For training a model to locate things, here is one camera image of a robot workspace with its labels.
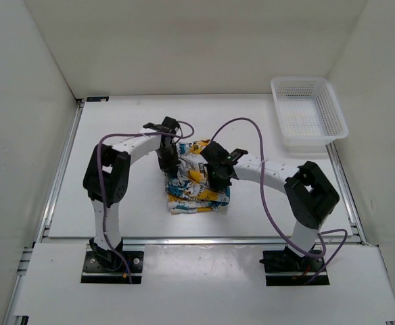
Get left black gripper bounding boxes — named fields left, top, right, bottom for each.
left=156, top=143, right=181, bottom=177

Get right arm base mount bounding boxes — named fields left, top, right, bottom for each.
left=259, top=249, right=330, bottom=286

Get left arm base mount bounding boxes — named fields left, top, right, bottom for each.
left=80, top=246, right=144, bottom=284

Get patterned white shorts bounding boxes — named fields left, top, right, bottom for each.
left=165, top=139, right=230, bottom=215

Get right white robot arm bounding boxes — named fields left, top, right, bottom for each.
left=201, top=142, right=340, bottom=271

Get white plastic basket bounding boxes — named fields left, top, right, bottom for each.
left=271, top=76, right=349, bottom=151

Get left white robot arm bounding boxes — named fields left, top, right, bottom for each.
left=83, top=116, right=184, bottom=276

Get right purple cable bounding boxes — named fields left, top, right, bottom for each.
left=209, top=117, right=349, bottom=285

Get purple cable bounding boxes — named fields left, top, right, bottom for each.
left=209, top=117, right=349, bottom=285
left=96, top=119, right=195, bottom=284

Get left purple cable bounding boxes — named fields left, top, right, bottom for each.
left=96, top=119, right=195, bottom=284

